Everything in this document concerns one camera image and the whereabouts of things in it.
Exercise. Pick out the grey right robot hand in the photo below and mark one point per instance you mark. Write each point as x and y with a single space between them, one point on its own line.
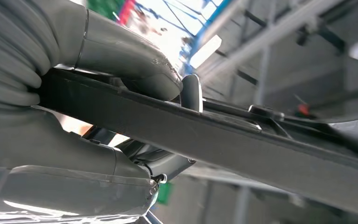
58 185

